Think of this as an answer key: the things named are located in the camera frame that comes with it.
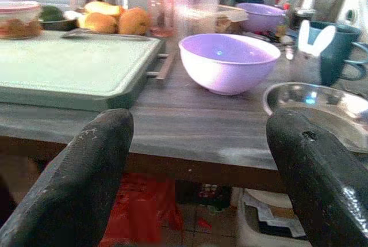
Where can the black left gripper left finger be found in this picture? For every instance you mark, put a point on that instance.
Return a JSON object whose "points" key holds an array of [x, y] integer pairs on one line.
{"points": [[66, 195]]}

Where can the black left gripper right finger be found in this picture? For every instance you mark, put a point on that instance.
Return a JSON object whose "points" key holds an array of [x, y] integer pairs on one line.
{"points": [[325, 189]]}

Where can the round steel plate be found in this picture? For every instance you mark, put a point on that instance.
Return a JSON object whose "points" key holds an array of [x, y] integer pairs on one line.
{"points": [[313, 100]]}

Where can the teal bunny mug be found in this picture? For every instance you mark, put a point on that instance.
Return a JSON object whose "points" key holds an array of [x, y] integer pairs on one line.
{"points": [[336, 57]]}

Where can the red plastic stool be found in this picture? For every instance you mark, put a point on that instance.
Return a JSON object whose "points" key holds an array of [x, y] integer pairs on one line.
{"points": [[138, 209]]}

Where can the white plastic storage bin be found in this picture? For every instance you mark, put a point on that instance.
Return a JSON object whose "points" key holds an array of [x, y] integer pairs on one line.
{"points": [[247, 229]]}

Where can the black box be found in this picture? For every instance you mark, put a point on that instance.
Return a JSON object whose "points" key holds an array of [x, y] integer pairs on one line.
{"points": [[214, 195]]}

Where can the pale green cutting board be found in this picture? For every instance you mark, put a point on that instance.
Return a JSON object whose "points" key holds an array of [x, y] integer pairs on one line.
{"points": [[66, 65]]}

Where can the grey wooden table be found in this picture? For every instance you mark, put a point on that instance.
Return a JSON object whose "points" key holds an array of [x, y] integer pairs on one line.
{"points": [[187, 120]]}

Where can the large purple plastic bowl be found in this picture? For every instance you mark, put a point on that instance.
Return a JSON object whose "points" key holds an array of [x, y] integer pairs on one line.
{"points": [[227, 68]]}

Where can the small dark glass jar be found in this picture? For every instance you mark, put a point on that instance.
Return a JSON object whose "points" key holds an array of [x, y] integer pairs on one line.
{"points": [[302, 19]]}

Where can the yellow mango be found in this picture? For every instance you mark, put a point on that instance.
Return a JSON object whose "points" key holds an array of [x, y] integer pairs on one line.
{"points": [[99, 23], [134, 22], [100, 7]]}

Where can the glass food bowl pink lid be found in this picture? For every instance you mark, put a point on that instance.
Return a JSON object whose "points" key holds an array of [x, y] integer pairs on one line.
{"points": [[20, 25]]}

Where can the dark bowl with green fruit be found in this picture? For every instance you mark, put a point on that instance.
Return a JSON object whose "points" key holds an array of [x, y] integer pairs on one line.
{"points": [[51, 13]]}

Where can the small purple plastic bowl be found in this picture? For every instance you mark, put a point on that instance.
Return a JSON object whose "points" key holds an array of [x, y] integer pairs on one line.
{"points": [[258, 16]]}

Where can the clear lidded food container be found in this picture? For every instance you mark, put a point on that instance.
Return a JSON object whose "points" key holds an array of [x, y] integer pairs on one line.
{"points": [[230, 18]]}

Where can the clear bottle orange cap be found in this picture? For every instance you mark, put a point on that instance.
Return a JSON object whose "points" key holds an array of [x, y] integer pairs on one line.
{"points": [[198, 5]]}

